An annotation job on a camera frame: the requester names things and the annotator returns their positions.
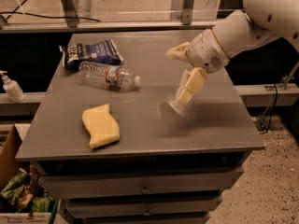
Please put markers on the drawer knob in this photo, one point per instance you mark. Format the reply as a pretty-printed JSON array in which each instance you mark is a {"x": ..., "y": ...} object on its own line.
[
  {"x": 147, "y": 213},
  {"x": 145, "y": 189}
]

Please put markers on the grey drawer cabinet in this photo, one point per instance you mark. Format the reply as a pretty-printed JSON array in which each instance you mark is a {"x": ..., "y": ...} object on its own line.
[{"x": 187, "y": 160}]

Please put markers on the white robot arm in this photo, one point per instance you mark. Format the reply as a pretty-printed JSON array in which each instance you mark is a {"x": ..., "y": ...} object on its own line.
[{"x": 257, "y": 24}]

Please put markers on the green bag in box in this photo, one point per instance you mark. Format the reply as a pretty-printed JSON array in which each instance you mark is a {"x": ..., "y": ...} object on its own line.
[{"x": 43, "y": 204}]

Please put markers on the top drawer knob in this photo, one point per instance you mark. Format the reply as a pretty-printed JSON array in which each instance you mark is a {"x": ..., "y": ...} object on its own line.
[{"x": 145, "y": 189}]

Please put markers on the clear plastic water bottle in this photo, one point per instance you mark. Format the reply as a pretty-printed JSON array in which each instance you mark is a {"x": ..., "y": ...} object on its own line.
[{"x": 108, "y": 77}]

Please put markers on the brown snack bag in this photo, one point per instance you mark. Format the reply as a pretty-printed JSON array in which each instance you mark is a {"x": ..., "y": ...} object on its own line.
[{"x": 30, "y": 188}]

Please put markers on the blue chip bag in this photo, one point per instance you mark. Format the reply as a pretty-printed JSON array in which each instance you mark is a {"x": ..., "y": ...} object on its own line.
[{"x": 102, "y": 52}]

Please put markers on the metal frame rail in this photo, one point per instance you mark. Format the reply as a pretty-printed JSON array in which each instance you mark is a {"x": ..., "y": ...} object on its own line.
[{"x": 85, "y": 15}]

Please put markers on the lower drawer knob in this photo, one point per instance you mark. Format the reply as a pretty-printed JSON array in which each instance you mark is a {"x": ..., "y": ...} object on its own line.
[{"x": 147, "y": 213}]

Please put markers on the green snack bag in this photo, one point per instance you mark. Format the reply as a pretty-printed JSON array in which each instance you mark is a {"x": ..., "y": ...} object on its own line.
[{"x": 12, "y": 191}]

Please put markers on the cardboard box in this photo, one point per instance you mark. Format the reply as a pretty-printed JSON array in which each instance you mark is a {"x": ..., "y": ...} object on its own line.
[{"x": 10, "y": 142}]

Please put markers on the white pump dispenser bottle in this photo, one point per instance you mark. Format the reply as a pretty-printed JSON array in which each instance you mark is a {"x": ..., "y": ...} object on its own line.
[{"x": 12, "y": 88}]

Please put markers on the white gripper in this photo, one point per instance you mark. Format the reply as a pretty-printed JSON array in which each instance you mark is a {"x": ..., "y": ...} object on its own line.
[{"x": 206, "y": 52}]

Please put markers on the yellow sponge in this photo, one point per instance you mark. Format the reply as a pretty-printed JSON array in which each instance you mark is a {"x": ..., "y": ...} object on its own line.
[{"x": 101, "y": 126}]

